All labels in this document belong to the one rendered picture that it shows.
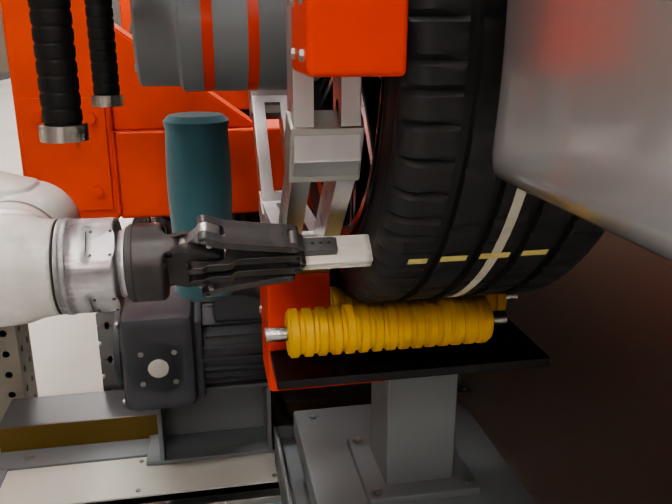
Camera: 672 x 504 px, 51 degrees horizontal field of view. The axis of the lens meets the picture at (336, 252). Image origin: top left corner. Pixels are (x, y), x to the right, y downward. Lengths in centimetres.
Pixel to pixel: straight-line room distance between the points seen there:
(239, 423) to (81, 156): 60
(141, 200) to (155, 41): 57
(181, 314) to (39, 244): 55
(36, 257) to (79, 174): 68
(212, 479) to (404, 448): 45
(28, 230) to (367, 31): 35
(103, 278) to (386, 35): 32
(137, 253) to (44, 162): 70
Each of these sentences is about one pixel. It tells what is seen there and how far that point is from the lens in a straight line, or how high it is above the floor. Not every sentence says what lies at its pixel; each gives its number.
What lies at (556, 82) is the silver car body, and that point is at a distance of 44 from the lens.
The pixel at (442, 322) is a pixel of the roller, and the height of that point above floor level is 52.
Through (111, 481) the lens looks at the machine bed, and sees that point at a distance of 139.
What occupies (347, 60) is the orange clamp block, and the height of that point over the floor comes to 83.
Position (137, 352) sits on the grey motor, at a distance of 121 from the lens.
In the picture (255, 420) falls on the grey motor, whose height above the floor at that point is 10.
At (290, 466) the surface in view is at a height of 15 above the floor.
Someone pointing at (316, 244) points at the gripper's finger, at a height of 65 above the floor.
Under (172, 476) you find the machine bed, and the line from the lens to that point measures 137.
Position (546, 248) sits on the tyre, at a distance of 73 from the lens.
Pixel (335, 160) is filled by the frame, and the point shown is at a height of 74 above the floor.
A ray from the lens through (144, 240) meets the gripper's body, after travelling 66.
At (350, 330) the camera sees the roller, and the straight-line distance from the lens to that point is 81.
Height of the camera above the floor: 85
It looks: 17 degrees down
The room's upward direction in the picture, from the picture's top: straight up
